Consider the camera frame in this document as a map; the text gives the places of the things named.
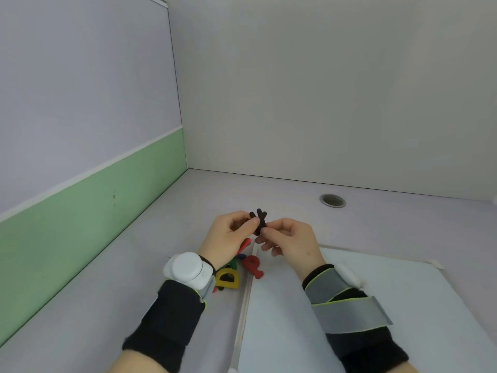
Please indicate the dark elastic wrist band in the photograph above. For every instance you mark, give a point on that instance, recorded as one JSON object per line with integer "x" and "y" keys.
{"x": 209, "y": 263}

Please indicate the grey and black wrist brace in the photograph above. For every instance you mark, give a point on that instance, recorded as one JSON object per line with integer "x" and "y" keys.
{"x": 349, "y": 310}

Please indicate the yellow letter magnet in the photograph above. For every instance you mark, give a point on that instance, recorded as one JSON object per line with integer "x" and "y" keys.
{"x": 229, "y": 283}

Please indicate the person's left hand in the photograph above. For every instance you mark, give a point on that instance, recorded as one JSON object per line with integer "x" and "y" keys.
{"x": 219, "y": 238}

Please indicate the person's right thumb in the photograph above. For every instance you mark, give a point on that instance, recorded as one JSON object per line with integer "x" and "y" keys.
{"x": 266, "y": 235}

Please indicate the red letter magnet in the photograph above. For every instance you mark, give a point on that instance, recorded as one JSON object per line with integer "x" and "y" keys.
{"x": 244, "y": 245}
{"x": 251, "y": 264}

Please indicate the white wrist tracker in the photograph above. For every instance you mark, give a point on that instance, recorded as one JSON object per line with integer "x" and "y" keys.
{"x": 349, "y": 275}
{"x": 186, "y": 269}

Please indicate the black wrist wrap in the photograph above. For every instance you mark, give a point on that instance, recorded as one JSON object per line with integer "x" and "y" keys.
{"x": 165, "y": 326}

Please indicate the person's right hand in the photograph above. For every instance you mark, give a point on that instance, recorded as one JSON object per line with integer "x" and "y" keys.
{"x": 297, "y": 244}

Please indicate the person's left thumb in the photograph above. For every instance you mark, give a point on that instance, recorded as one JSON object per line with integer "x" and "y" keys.
{"x": 241, "y": 226}

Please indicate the green letter magnet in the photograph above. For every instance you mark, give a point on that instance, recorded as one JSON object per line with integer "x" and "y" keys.
{"x": 234, "y": 264}

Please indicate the black letter magnet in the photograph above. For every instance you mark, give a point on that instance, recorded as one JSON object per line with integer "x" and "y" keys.
{"x": 259, "y": 221}

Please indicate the white magnetic board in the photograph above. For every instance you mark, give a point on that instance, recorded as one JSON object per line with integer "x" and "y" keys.
{"x": 388, "y": 318}

